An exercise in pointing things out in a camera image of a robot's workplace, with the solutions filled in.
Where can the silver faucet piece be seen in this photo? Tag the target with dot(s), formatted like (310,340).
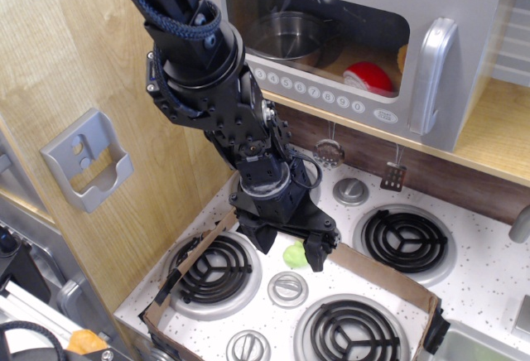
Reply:
(519,232)

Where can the orange chip object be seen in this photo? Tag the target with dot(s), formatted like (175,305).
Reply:
(85,342)

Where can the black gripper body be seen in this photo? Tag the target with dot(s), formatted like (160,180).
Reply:
(292,211)

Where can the steel pot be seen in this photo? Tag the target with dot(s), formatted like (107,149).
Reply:
(293,38)

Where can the grey oven handle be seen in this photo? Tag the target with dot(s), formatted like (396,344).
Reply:
(67,300)

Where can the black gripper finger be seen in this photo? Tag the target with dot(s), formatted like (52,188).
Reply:
(260,234)
(316,251)

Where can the hanging small metal spatula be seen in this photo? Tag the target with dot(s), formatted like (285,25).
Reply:
(394,173)

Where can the front right black burner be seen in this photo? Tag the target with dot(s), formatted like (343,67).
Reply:
(349,327)

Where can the black burner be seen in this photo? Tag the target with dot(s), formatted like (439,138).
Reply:
(222,281)
(408,239)
(349,327)

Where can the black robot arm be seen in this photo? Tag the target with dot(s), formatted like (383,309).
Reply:
(198,77)

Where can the back right black burner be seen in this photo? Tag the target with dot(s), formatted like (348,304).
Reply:
(408,239)

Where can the silver knob middle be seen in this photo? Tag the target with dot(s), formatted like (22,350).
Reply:
(288,290)

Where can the yellow toy food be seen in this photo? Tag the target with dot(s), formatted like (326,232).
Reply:
(401,58)

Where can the silver knob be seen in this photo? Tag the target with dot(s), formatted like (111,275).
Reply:
(288,290)
(248,345)
(350,192)

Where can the silver knob front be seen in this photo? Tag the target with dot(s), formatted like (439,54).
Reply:
(248,345)

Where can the steel sink basin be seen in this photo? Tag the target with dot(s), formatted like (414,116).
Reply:
(463,343)

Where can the silver toy microwave door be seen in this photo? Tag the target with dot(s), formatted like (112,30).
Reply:
(373,31)

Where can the silver microwave door handle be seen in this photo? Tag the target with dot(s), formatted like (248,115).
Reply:
(430,63)

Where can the grey wall holder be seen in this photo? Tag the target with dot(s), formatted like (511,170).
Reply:
(77,148)

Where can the brown cardboard frame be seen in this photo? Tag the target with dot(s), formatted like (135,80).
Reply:
(434,330)

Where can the green toy vegetable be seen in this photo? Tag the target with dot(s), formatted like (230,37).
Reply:
(294,255)

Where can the silver knob back centre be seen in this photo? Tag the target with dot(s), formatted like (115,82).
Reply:
(350,192)

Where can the red white toy food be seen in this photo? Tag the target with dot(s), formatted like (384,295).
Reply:
(369,77)

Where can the front left black burner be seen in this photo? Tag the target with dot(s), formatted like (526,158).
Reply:
(222,281)

